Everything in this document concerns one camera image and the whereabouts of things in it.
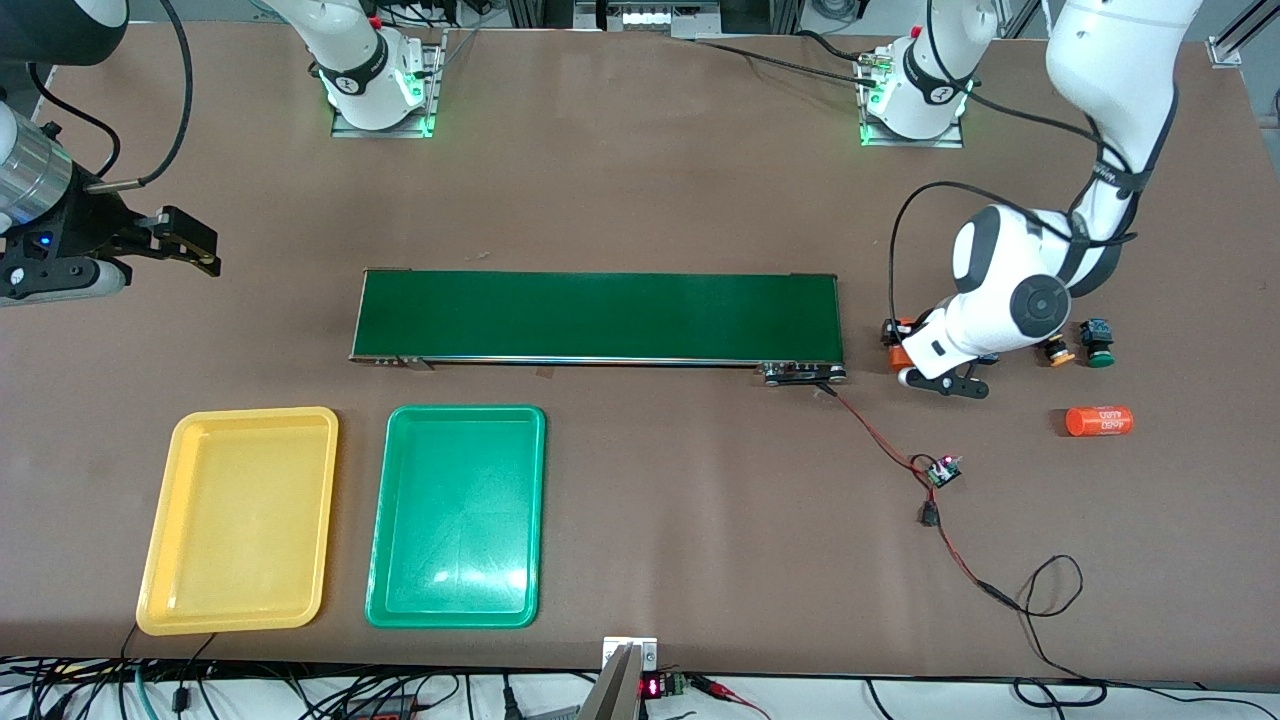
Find green conveyor belt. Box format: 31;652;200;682
348;267;849;387

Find red clip lead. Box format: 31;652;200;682
690;675;771;720

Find orange cylinder with white print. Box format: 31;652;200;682
1064;405;1135;438
885;318;919;373

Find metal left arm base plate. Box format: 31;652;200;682
858;50;966;149

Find grey metal camera bracket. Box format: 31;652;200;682
578;636;659;720

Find silver metal box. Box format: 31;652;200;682
575;0;721;39

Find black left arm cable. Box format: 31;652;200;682
888;0;1141;326

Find yellow plastic tray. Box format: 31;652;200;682
135;405;341;637

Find green plastic tray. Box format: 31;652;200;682
364;403;548;630

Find red and black power cable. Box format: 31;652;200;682
815;383;1109;707

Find green mushroom push button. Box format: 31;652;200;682
1078;317;1117;370

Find black cable on table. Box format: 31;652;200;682
690;28;881;89

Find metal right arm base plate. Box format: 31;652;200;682
330;35;443;139

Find aluminium frame profile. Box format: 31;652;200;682
1208;0;1280;69

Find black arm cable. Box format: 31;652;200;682
888;0;1141;326
85;0;193;194

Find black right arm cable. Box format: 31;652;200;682
85;0;193;194

